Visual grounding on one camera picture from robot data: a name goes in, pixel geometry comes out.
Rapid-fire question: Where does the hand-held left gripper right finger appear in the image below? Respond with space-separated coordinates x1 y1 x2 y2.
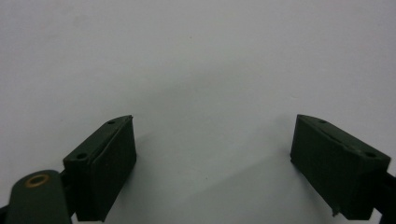
290 114 391 220

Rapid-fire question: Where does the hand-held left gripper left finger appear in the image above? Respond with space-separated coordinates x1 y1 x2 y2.
63 115 137 222

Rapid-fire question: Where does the white table sheet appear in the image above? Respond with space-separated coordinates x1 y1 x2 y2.
0 0 396 224

